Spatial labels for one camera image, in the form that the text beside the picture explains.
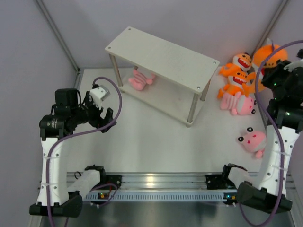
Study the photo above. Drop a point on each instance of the white two-tier shelf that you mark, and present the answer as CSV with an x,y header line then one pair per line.
x,y
182,76

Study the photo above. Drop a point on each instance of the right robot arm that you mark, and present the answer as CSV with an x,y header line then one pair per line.
x,y
285,122

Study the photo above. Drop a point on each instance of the pink plush under shelf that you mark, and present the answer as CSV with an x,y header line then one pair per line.
x,y
138,80

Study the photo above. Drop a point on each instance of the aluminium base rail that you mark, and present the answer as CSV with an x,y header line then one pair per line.
x,y
166,181

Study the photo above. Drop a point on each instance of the pink striped plush middle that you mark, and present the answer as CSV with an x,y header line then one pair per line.
x,y
238,104

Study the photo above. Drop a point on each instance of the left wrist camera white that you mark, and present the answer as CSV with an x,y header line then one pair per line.
x,y
99,93

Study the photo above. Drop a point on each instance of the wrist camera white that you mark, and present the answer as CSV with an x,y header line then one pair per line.
x,y
296,64
99,93

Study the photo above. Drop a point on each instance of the pink frog plush front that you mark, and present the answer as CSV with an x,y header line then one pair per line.
x,y
254,141

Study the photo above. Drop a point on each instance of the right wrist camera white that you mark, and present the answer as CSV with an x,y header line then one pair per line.
x,y
296,64

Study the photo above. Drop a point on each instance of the perforated cable duct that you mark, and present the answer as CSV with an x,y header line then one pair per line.
x,y
208,196

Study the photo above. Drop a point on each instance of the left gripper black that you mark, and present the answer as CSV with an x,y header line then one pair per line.
x,y
96,122

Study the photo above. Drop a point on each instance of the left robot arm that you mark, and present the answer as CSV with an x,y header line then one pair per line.
x,y
56,198

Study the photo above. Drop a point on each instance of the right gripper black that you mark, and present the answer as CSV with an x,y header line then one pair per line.
x,y
270,72

